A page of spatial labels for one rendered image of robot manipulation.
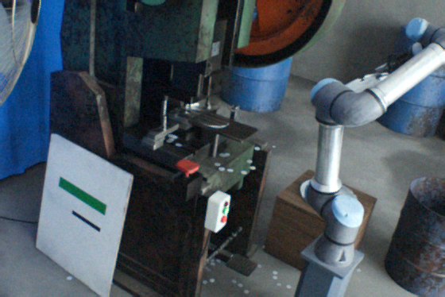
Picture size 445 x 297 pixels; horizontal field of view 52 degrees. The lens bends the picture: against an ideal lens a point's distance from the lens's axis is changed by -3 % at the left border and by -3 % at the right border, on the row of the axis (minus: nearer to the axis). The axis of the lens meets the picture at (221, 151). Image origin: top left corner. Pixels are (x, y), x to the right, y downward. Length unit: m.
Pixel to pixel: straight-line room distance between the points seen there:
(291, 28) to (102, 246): 1.21
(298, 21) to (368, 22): 3.02
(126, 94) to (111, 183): 0.36
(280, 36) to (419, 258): 1.25
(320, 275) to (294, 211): 0.53
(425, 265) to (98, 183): 1.56
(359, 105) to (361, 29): 3.54
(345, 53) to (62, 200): 3.63
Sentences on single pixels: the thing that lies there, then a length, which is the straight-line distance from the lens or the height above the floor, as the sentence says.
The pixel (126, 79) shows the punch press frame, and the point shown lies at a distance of 1.82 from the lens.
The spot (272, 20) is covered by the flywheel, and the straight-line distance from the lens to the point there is 2.06.
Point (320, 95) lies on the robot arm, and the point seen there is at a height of 1.04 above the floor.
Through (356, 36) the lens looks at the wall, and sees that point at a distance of 5.01.
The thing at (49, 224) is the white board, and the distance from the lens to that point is 2.26.
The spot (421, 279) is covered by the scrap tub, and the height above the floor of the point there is 0.11.
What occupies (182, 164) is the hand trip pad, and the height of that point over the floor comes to 0.76.
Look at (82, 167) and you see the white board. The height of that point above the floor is 0.51.
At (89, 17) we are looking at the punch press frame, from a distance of 1.90.
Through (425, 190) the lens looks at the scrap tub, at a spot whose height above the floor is 0.39.
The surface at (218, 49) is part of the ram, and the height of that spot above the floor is 1.06.
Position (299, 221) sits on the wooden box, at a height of 0.27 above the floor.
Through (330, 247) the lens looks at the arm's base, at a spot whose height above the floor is 0.52.
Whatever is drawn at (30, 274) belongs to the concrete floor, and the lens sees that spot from 2.27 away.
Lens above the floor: 1.54
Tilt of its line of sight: 28 degrees down
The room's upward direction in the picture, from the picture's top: 9 degrees clockwise
